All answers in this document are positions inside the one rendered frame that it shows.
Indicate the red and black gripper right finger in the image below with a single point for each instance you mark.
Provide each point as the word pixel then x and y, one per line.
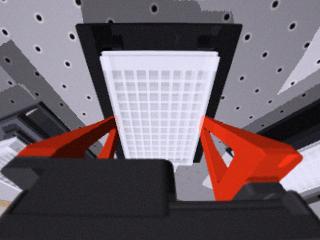
pixel 256 158

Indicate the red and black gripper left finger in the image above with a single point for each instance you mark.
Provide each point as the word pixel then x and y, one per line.
pixel 73 144

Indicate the white well plate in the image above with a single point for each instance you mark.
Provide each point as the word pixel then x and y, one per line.
pixel 306 175
pixel 8 150
pixel 162 118

